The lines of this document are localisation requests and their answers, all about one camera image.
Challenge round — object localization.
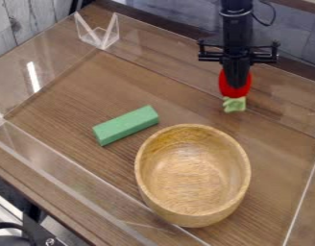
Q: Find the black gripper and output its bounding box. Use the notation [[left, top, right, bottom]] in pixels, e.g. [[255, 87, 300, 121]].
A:
[[197, 38, 280, 88]]

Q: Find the red plush strawberry fruit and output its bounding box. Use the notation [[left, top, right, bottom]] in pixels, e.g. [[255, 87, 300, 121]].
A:
[[217, 71, 252, 113]]

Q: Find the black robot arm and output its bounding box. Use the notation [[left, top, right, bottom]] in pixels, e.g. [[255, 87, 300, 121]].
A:
[[197, 0, 280, 89]]

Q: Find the green rectangular block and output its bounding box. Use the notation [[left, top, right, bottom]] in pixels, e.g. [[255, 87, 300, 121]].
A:
[[91, 105, 158, 146]]

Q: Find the wooden bowl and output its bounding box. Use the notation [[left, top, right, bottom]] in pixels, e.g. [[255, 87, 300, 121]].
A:
[[134, 124, 251, 228]]

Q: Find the clear acrylic corner bracket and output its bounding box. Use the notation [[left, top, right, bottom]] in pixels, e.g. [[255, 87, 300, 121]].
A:
[[74, 12, 118, 50]]

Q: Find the clear acrylic tray wall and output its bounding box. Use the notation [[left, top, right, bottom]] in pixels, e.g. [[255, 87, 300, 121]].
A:
[[0, 6, 315, 246]]

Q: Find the black clamp mount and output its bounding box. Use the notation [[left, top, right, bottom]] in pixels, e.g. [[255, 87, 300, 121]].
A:
[[0, 217, 67, 246]]

